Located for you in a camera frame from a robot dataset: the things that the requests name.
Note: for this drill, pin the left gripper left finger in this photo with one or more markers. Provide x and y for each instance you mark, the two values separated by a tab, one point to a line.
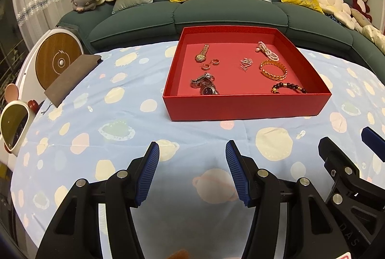
125	190

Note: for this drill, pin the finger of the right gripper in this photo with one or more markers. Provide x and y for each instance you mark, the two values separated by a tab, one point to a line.
374	141
346	176

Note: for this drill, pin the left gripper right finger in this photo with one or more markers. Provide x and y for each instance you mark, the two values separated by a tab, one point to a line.
258	189

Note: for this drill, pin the gold chain bangle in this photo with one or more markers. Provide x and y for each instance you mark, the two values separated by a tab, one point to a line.
273	70

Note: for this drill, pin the silver metal watch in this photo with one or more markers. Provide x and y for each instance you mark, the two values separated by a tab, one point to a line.
205	84

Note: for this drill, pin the gold hoop earring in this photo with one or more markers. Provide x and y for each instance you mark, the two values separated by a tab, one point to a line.
205	67

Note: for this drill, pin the red jewelry tray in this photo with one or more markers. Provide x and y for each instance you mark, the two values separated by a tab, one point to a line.
243	92

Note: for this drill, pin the blue planet-print tablecloth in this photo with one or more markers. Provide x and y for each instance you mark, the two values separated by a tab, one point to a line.
113	115

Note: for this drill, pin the cream satin blanket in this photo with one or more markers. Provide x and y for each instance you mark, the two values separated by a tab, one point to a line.
375	36

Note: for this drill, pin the white mouse-ear mirror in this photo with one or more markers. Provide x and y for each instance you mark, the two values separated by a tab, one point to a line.
16	119

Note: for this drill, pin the gold wrist watch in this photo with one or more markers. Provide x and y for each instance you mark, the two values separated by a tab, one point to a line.
201	56

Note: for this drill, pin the white flower cushion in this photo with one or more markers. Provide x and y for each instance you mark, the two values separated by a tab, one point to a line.
342	13

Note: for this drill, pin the dark green sofa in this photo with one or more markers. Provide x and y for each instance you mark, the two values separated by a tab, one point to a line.
103	29

